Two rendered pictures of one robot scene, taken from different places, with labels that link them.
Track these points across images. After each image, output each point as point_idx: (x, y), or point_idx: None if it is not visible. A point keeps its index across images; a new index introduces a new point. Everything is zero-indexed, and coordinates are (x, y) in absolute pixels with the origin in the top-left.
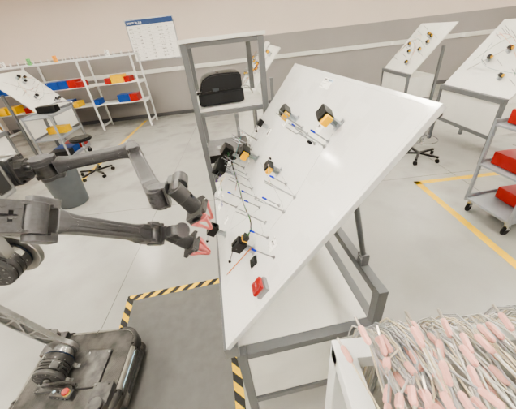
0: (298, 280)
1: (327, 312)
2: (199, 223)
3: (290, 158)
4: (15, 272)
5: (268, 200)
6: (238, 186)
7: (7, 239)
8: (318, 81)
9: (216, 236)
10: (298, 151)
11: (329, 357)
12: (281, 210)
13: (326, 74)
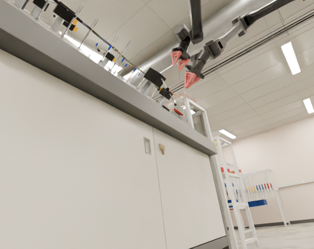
0: None
1: None
2: (183, 63)
3: (98, 61)
4: None
5: (137, 77)
6: (118, 52)
7: None
8: (45, 23)
9: (144, 95)
10: (98, 61)
11: (187, 102)
12: (138, 86)
13: (48, 25)
